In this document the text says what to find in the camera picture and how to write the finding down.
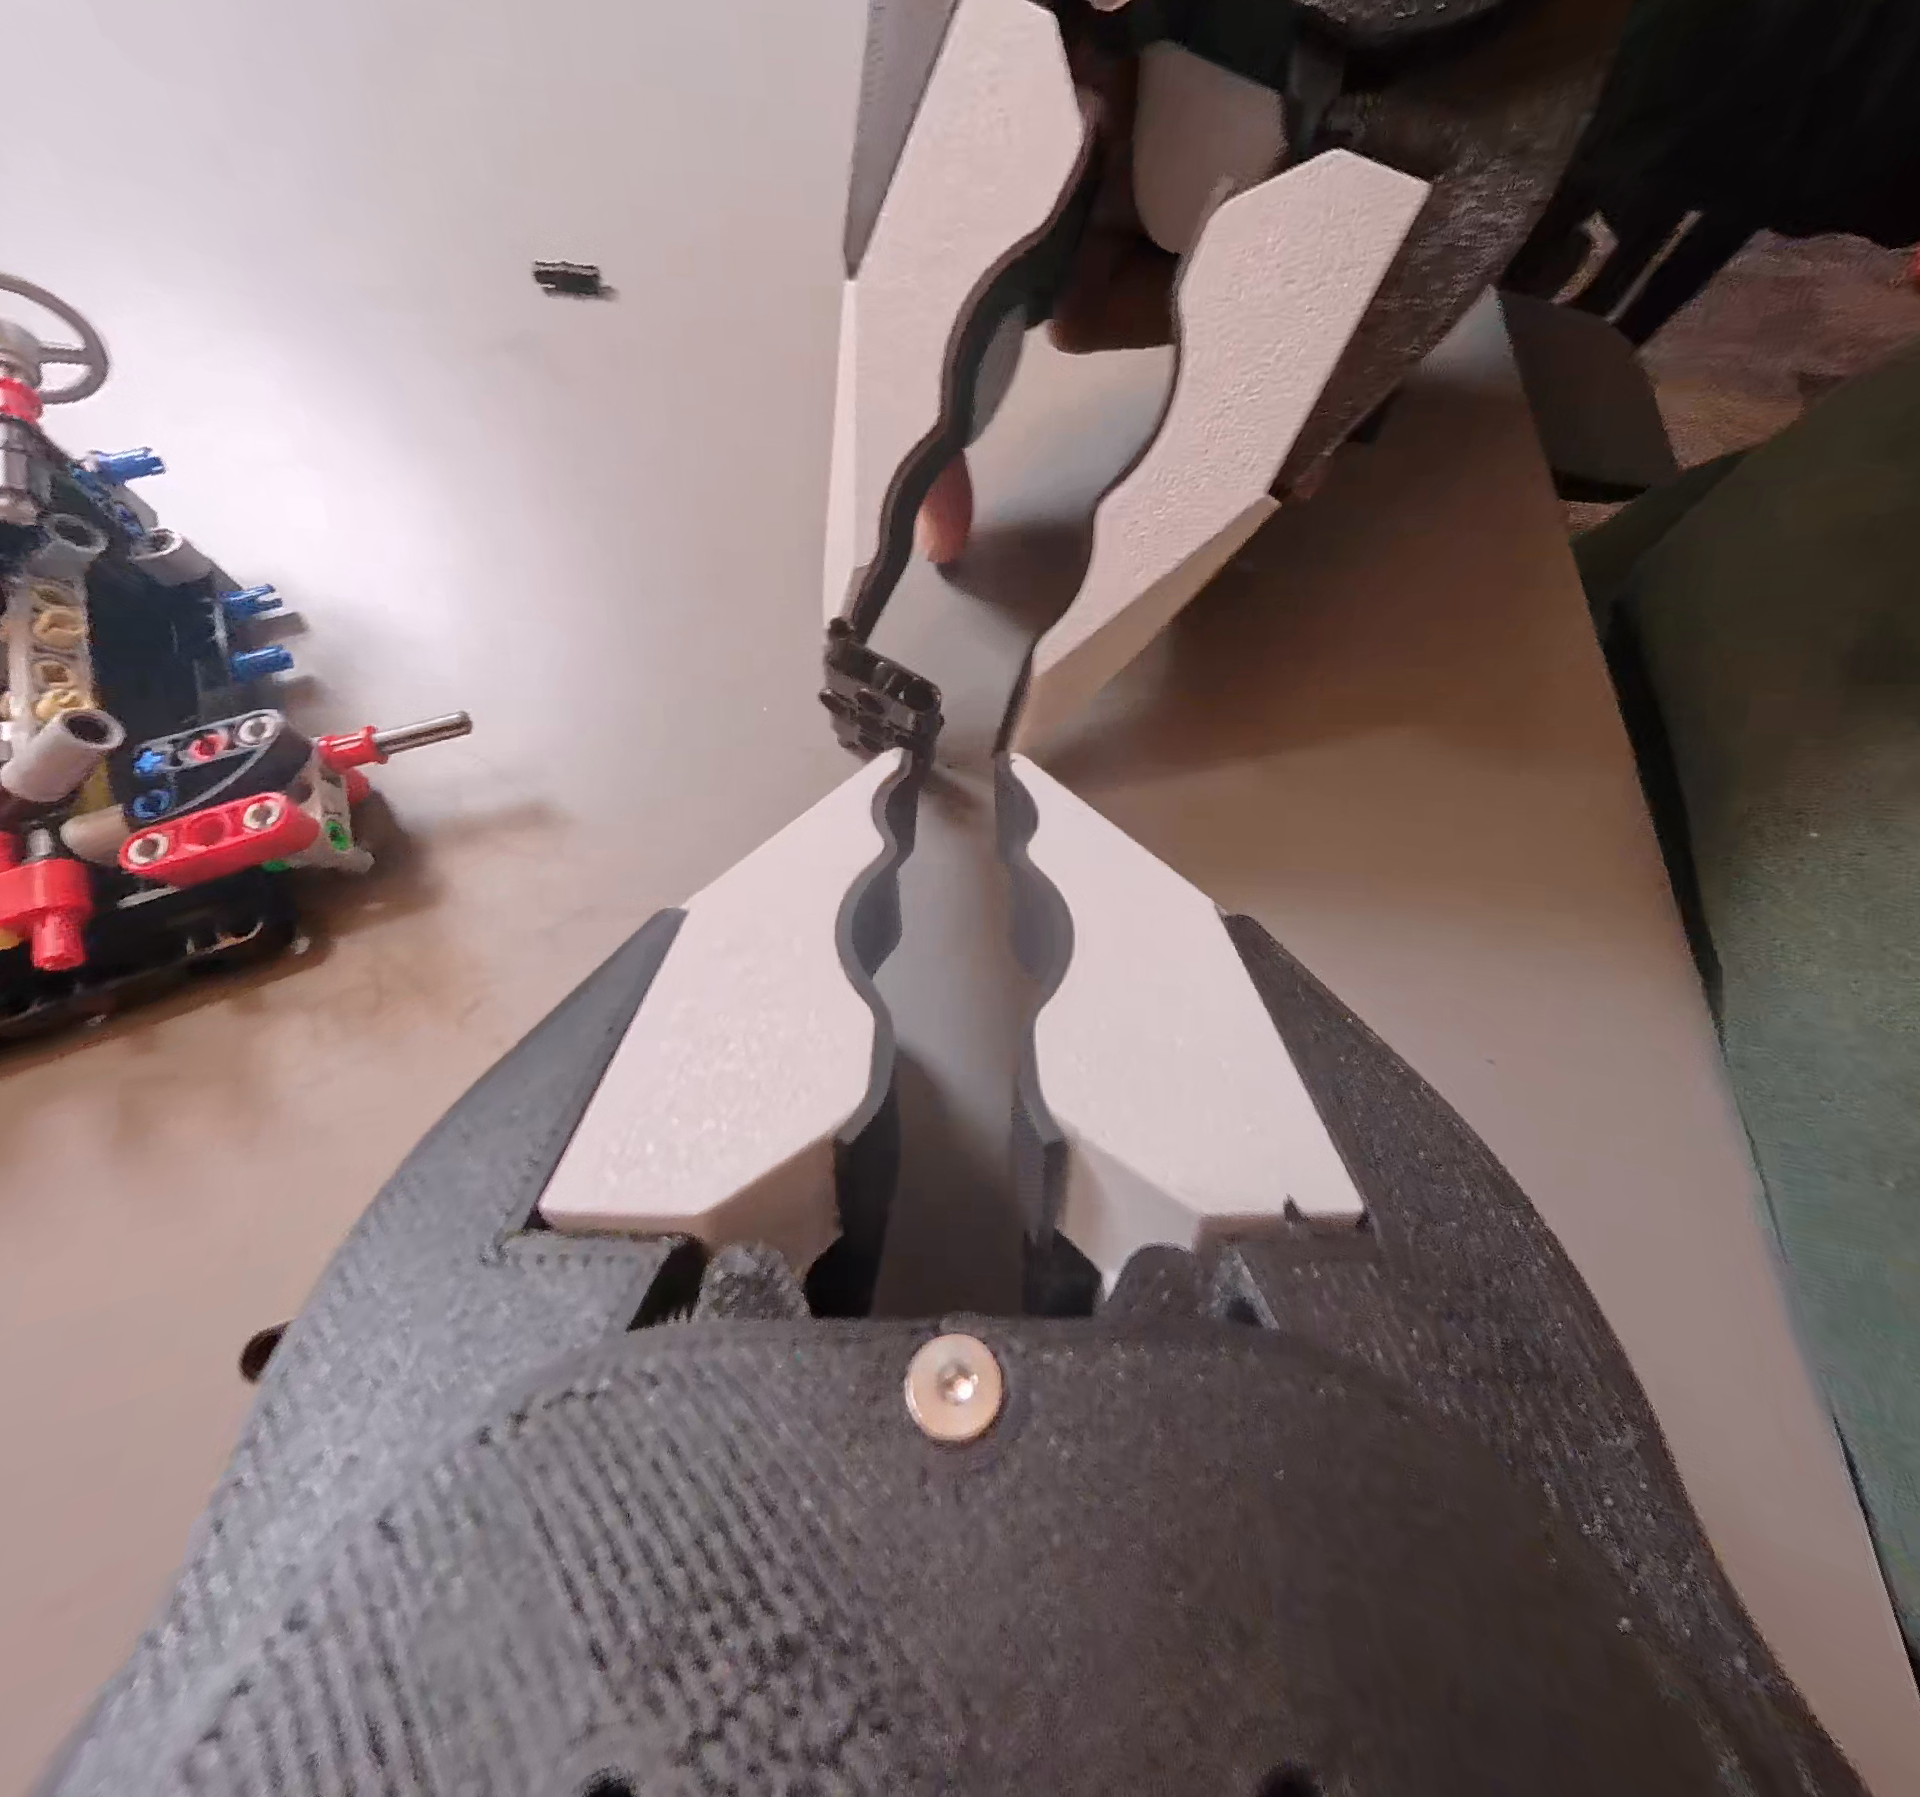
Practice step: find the dark chair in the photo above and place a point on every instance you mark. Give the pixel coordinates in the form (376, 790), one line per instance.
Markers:
(1590, 386)

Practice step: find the person's right hand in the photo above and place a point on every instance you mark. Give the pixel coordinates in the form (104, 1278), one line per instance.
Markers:
(1118, 303)

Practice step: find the black lego beam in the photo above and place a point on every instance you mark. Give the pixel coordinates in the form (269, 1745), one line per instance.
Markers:
(877, 703)

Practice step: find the small black lego pin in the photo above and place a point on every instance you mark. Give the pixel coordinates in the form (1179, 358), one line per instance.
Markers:
(569, 279)

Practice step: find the black lego panel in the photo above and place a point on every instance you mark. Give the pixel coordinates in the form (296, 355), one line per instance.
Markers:
(263, 1354)

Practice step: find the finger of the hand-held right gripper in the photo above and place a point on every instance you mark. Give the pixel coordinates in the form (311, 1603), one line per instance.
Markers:
(960, 149)
(1273, 326)

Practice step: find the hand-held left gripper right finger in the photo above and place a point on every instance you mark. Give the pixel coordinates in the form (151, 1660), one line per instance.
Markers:
(1185, 1062)

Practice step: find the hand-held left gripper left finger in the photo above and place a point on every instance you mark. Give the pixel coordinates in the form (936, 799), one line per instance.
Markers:
(736, 1062)

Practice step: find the lego car model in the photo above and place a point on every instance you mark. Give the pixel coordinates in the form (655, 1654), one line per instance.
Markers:
(178, 806)

